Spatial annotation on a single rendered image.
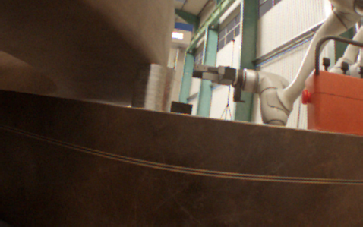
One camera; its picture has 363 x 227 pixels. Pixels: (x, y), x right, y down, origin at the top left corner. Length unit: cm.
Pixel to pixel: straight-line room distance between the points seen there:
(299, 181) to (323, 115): 14
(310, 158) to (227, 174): 17
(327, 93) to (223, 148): 25
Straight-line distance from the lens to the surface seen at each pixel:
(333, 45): 996
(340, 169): 67
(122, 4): 70
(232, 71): 129
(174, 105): 172
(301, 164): 64
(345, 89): 69
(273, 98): 122
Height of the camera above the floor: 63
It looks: 6 degrees up
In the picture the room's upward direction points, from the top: 8 degrees clockwise
